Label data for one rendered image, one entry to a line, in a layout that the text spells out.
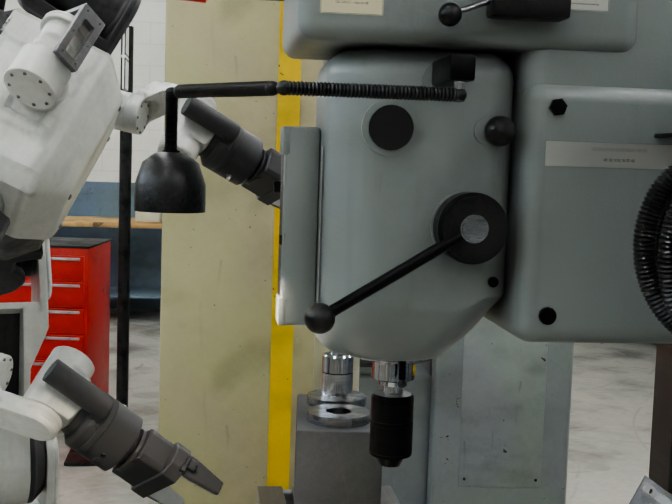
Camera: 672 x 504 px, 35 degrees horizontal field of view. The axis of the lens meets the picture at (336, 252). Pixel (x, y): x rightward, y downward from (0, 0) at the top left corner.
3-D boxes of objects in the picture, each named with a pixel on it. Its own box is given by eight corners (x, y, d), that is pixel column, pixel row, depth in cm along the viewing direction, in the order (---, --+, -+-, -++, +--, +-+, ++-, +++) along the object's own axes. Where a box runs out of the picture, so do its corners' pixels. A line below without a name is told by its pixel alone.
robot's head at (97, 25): (7, 56, 127) (48, 41, 122) (38, 10, 132) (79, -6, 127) (42, 93, 130) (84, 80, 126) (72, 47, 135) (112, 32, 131)
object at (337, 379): (357, 395, 160) (359, 360, 159) (342, 401, 156) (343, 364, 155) (331, 391, 162) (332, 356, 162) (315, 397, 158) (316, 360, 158)
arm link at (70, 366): (71, 463, 146) (3, 416, 142) (105, 402, 153) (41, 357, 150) (109, 440, 138) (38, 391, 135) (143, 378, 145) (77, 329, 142)
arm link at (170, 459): (131, 512, 151) (64, 466, 147) (159, 457, 157) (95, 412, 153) (176, 491, 142) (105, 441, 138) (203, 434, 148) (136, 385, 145)
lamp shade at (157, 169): (120, 209, 107) (120, 148, 107) (177, 208, 113) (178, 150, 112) (161, 213, 102) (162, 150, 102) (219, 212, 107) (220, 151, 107)
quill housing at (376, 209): (321, 370, 104) (332, 41, 101) (303, 334, 124) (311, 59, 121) (509, 371, 106) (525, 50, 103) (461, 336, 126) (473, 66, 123)
